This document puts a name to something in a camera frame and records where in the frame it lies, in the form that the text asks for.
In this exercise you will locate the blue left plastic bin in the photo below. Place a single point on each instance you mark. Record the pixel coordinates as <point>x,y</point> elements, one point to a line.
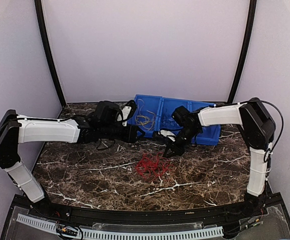
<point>147,113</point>

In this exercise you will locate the black frame post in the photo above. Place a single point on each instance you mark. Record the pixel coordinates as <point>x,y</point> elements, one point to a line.
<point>48,52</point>
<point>244,50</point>

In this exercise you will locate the white slotted cable duct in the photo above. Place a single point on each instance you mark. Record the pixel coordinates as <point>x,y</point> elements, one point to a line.
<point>103,231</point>

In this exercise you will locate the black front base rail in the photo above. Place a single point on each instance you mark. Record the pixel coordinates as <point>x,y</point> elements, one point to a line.
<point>230,214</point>

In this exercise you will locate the blue right plastic bin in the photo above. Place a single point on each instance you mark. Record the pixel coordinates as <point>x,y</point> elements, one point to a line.
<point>210,134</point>

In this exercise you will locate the blue middle plastic bin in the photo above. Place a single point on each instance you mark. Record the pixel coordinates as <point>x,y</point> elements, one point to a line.
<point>167,108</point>

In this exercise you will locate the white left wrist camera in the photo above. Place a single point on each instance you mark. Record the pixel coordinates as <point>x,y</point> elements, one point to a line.
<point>126,112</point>

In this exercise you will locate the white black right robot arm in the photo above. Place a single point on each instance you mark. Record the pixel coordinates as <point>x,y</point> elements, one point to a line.
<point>258,129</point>

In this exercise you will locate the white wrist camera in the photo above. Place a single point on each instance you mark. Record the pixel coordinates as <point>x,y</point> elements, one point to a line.
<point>164,136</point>
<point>126,112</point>

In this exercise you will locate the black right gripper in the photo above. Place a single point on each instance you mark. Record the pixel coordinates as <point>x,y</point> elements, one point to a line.
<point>177,150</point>

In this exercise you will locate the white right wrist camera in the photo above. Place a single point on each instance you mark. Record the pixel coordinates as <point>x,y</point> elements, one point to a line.
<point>164,136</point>

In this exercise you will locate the black right frame post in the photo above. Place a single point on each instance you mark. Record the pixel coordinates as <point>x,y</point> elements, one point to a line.
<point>244,50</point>

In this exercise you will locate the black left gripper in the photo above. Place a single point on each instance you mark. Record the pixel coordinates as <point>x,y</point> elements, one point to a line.
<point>130,136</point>

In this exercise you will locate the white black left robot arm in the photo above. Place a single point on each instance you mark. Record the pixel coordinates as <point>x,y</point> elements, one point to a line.
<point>107,121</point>

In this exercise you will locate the blue plastic bin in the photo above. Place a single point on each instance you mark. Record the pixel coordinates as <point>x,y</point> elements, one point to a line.
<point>147,113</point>
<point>210,134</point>
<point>167,108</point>

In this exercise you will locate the black left frame post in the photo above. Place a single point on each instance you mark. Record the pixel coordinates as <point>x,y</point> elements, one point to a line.
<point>48,52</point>

